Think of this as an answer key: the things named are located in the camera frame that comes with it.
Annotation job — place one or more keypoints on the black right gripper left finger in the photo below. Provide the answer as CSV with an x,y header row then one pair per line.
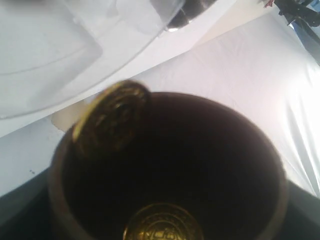
x,y
25,212

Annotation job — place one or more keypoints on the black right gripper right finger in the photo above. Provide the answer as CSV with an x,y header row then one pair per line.
x,y
302,221

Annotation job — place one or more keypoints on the small brown wooden cup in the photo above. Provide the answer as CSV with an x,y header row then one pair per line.
x,y
191,152

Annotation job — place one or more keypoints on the gold foil coin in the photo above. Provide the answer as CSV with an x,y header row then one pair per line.
x,y
112,119
163,221

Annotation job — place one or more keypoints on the clear plastic tumbler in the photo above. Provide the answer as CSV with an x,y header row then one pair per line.
x,y
53,50

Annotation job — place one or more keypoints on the stainless steel cup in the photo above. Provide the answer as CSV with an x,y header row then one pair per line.
x,y
189,12

